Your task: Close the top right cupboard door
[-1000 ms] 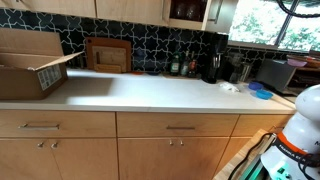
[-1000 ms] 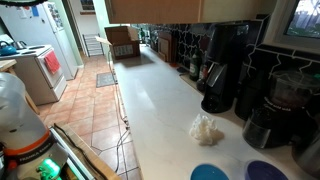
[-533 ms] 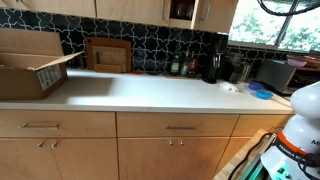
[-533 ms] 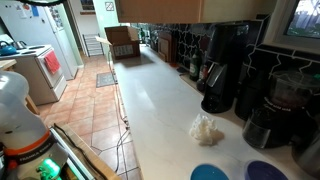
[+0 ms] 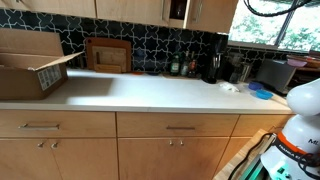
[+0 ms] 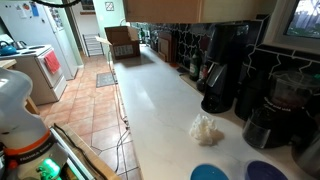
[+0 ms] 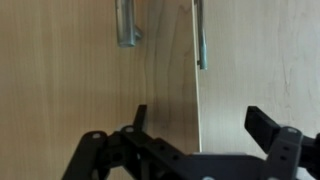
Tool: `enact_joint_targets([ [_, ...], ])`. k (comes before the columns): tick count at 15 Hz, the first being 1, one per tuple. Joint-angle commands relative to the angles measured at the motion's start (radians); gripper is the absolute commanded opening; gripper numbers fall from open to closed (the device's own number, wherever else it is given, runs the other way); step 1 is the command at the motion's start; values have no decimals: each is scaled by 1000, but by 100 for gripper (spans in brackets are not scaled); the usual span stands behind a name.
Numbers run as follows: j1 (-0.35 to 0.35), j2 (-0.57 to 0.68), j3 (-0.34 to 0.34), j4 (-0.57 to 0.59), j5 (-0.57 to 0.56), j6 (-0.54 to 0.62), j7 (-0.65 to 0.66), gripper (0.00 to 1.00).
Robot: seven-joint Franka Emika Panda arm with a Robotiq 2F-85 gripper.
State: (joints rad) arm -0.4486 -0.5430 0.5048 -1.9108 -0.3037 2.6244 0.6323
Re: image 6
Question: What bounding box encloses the open cardboard box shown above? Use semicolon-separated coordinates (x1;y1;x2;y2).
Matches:
94;25;142;61

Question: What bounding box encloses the black cable on table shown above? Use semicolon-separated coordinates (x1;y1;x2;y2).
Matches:
53;123;108;180

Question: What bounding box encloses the black food processor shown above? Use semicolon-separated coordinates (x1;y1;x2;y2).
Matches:
242;69;320;150

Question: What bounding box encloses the light wood wall cupboard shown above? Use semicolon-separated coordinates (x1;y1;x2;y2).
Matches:
199;0;278;24

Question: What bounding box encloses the black canister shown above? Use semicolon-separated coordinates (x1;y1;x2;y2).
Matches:
234;75;272;122

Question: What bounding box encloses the blue bowl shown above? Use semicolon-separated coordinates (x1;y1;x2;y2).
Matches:
189;163;231;180

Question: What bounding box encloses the green lit base light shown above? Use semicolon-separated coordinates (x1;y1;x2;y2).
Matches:
34;157;63;180

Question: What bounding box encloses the crumpled white paper towel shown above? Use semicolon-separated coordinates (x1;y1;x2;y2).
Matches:
188;113;225;147

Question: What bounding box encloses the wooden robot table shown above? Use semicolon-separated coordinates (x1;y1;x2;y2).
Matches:
49;123;123;180

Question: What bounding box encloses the white stove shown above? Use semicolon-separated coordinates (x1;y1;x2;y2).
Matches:
0;44;68;106

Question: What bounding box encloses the silver pot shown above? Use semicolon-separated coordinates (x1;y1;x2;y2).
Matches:
11;40;28;51

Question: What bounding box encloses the white slatted gate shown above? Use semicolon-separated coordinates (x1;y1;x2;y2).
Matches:
82;32;105;58

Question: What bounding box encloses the window with light frame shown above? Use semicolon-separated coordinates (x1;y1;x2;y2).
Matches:
263;0;320;55

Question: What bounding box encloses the green glass bottle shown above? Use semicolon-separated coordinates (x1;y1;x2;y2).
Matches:
188;49;203;82

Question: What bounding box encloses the wooden cutting board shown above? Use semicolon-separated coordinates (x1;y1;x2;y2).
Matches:
157;31;175;63

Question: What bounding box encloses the framed wall picture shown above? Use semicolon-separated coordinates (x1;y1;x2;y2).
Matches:
104;1;115;12

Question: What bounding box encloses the light wood cupboard door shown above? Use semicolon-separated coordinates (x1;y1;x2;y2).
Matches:
123;0;203;24

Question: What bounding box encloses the dark bottle red label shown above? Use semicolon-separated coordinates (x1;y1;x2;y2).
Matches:
196;63;211;93

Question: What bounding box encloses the grey floor mat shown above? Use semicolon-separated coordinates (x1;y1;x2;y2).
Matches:
95;71;118;89

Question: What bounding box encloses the black coffee machine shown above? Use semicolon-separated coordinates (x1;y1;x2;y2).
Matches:
200;23;250;114

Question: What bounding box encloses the white fridge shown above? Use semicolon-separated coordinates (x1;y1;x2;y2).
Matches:
0;0;80;81

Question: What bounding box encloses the red hanging towel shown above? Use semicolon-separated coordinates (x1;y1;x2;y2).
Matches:
43;49;62;75

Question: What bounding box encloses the small dark bottle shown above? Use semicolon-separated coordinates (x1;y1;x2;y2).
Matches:
139;27;147;45

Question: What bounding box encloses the blue kettle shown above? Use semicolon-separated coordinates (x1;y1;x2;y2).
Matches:
0;40;19;57

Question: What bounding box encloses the purple bowl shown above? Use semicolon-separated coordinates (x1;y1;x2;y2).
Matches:
244;159;290;180

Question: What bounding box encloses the blue fridge note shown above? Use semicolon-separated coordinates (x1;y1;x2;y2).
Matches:
30;1;40;18

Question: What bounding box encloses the black floor cable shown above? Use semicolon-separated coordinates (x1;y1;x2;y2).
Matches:
106;49;132;174

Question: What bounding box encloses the black overhead robot cable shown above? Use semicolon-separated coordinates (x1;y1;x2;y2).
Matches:
31;0;82;9

